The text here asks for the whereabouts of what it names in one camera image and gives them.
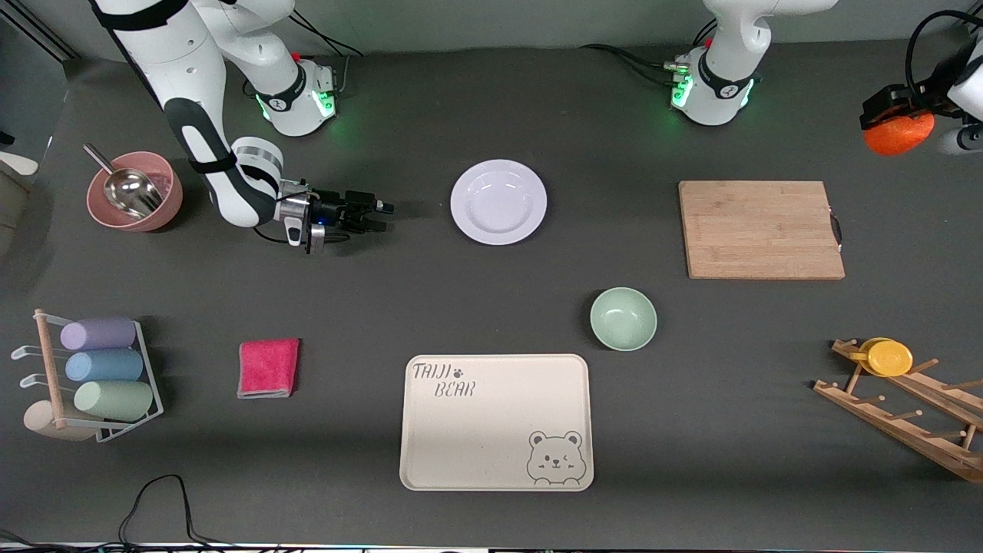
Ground orange fruit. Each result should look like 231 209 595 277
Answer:
863 110 937 157

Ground white round plate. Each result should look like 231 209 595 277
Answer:
450 159 548 247

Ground pink bowl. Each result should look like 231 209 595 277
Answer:
86 151 184 233

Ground pink folded cloth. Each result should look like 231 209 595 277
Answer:
237 339 301 399

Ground wooden cutting board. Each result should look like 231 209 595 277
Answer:
678 180 846 280

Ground metal scoop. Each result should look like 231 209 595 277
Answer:
83 144 164 221

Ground beige tray with bear print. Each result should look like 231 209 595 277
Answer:
399 354 595 492

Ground yellow cup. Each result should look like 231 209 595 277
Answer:
849 337 915 378

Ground purple cup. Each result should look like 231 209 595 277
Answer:
60 317 137 352

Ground blue cup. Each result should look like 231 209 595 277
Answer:
65 349 144 383

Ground light green bowl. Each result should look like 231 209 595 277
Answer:
590 287 658 353

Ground green cup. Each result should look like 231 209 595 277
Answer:
74 381 154 422

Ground wooden peg rack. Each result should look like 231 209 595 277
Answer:
813 339 983 484

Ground beige cup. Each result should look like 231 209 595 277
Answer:
23 401 97 442

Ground black right arm base cables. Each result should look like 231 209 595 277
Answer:
243 11 363 99

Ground black arm base cables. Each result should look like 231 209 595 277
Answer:
578 18 720 87
243 11 363 99

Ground white wire cup rack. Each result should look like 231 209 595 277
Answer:
11 309 164 444

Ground black left arm base cables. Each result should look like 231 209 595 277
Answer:
578 18 720 87

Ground black metal frame bar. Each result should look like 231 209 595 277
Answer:
0 11 79 62

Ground black looped cable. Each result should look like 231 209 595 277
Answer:
118 475 231 549

